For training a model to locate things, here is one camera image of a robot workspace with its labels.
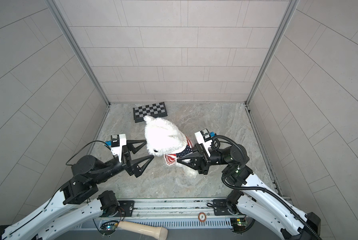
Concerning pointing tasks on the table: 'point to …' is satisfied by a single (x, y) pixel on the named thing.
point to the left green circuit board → (108, 227)
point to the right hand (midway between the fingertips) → (182, 168)
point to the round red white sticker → (202, 216)
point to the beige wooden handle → (153, 232)
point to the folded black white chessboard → (155, 110)
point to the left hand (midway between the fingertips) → (152, 153)
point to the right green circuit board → (239, 224)
